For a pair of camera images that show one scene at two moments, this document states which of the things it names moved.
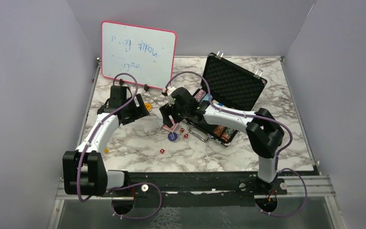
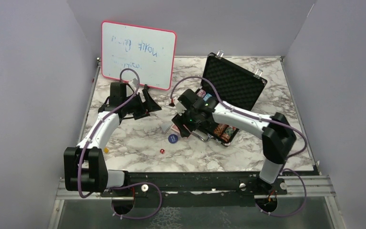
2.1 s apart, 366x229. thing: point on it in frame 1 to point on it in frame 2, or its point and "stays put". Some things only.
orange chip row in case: x=218 y=130 stays put
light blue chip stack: x=206 y=98 stays put
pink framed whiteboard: x=149 y=53 stays put
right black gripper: x=166 y=110 to x=179 y=121
